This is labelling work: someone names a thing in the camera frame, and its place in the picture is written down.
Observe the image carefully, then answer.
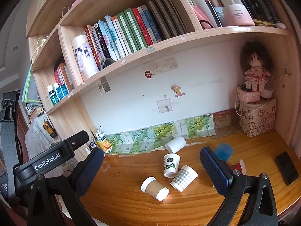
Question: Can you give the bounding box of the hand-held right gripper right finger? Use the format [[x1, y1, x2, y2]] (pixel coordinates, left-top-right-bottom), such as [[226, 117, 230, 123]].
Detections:
[[200, 146, 278, 226]]

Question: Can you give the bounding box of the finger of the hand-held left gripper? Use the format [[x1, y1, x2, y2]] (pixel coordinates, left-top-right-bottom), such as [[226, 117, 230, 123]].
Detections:
[[62, 130, 90, 148]]

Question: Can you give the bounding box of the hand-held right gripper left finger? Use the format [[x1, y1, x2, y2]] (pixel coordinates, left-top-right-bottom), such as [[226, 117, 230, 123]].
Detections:
[[28, 147, 104, 226]]

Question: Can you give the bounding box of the grey checkered paper cup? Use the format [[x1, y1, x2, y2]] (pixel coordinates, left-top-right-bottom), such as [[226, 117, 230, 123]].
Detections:
[[170, 165, 198, 192]]

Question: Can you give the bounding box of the plain white paper cup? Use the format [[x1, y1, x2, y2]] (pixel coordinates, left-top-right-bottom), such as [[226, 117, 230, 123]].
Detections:
[[165, 136, 187, 153]]

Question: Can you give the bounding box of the brown sleeve paper cup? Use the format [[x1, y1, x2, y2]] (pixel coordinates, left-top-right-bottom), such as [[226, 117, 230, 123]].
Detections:
[[141, 176, 170, 201]]

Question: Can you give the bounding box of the blue plastic cup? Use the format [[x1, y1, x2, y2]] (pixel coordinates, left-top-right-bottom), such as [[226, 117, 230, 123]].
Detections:
[[215, 143, 234, 162]]

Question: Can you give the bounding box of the red paper cup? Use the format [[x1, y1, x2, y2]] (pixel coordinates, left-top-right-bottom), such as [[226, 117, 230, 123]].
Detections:
[[229, 159, 247, 176]]

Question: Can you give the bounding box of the white leaf print paper cup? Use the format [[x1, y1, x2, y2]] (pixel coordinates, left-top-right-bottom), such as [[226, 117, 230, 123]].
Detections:
[[163, 153, 181, 178]]

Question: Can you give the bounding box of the wooden bookshelf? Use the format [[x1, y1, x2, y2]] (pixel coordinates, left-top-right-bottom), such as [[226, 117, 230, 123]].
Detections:
[[25, 0, 297, 147]]

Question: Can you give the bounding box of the orange print pen holder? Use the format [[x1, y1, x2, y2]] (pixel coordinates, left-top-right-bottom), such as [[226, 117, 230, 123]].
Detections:
[[95, 126, 113, 153]]

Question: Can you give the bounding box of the printed blanket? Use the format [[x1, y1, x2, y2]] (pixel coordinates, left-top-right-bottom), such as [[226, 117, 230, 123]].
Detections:
[[25, 109, 62, 162]]

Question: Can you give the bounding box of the green grape print tissue pack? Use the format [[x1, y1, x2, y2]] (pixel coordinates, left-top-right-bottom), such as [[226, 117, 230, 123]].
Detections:
[[185, 114, 215, 138], [129, 128, 154, 153], [107, 133, 132, 155], [150, 122, 176, 150]]

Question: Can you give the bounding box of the teal bottle with white cap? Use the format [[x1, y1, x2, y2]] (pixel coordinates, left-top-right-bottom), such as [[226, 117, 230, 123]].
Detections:
[[56, 84, 69, 100], [47, 85, 59, 106]]

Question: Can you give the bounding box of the pink print tissue pack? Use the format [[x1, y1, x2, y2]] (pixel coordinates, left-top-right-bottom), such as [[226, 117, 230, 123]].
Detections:
[[213, 110, 236, 131]]

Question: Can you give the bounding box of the clear acrylic hook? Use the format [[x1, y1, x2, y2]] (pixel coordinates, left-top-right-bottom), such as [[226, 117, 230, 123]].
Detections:
[[95, 76, 111, 95]]

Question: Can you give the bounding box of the beige printed storage bag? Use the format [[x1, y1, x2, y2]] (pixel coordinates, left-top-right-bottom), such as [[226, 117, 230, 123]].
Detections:
[[239, 98, 277, 137]]

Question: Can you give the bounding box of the black smartphone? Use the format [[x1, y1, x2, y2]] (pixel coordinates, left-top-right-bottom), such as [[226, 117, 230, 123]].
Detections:
[[275, 151, 299, 186]]

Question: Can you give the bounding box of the pink round tin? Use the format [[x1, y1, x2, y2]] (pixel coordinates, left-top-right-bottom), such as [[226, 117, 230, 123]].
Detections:
[[237, 85, 261, 103]]

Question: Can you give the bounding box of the black hair claw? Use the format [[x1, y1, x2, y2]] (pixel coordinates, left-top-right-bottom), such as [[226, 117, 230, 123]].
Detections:
[[100, 57, 117, 70]]

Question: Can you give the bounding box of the white printed tumbler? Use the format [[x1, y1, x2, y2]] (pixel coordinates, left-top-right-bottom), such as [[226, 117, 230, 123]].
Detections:
[[72, 35, 100, 80]]

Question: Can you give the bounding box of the curly hair rag doll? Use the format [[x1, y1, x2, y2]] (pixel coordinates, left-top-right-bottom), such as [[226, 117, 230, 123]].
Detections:
[[239, 41, 275, 92]]

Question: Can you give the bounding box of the row of colourful books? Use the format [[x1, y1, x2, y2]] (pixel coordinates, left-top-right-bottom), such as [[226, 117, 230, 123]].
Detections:
[[83, 0, 189, 61]]

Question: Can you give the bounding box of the gold hair clip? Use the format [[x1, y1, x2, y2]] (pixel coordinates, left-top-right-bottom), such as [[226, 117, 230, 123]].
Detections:
[[253, 19, 275, 27]]

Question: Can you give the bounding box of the pink notebook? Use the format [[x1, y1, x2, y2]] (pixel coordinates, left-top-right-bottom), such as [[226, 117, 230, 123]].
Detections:
[[192, 6, 213, 29]]

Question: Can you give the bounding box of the tall white bottle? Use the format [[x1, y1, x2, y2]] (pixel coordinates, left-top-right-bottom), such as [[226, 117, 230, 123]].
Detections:
[[186, 0, 218, 27]]

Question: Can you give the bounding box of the yellow black keychain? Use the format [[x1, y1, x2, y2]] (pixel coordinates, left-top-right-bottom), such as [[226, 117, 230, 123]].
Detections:
[[43, 120, 57, 139]]

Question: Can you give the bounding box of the grey strap with black buckle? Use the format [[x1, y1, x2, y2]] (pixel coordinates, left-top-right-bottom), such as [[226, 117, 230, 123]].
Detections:
[[0, 91, 20, 206]]

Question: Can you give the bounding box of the white cable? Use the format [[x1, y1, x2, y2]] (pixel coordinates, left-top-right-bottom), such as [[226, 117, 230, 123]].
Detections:
[[235, 85, 274, 118]]

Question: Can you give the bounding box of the square clear wall sticker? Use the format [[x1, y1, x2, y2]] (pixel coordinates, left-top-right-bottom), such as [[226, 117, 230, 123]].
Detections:
[[156, 99, 173, 114]]

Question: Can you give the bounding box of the white cord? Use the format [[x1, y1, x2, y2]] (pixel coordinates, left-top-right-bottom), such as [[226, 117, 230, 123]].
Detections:
[[30, 36, 49, 64]]

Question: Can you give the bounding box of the black hair tie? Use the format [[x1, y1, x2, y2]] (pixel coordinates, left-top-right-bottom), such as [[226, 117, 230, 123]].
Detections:
[[200, 20, 218, 30]]

